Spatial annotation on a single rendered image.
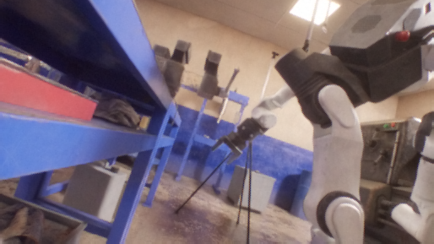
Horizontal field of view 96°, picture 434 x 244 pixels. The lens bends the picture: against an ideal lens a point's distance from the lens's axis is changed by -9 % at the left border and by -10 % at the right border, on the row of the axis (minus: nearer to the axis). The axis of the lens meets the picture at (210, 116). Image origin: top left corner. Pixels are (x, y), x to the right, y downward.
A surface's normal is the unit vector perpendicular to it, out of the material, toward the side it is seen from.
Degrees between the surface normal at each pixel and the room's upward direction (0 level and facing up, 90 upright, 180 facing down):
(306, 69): 108
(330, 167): 90
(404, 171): 90
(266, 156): 90
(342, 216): 90
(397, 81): 120
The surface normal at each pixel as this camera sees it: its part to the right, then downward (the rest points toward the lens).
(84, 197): -0.11, -0.18
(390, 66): 0.11, 0.44
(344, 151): -0.16, 0.26
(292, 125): 0.10, -0.11
